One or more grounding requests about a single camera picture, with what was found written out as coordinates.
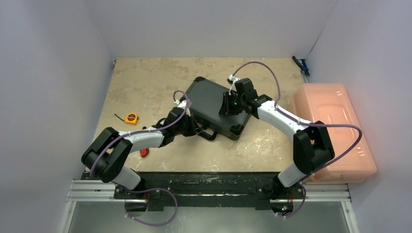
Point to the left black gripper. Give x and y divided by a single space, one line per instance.
194 128

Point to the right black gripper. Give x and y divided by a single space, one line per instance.
226 105

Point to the black poker set case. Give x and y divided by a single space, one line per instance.
206 99

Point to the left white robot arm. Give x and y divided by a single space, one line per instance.
106 156

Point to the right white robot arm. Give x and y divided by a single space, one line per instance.
311 143

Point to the red black folding knife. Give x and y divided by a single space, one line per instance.
144 152

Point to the yellow tape measure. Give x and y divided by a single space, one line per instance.
131 118

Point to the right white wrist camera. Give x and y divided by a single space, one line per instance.
232 80

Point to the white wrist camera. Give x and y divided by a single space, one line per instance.
232 80
184 104

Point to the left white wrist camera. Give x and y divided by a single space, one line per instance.
184 104

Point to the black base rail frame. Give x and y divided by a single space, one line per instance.
208 189

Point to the blue handled pliers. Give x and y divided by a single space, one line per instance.
301 63

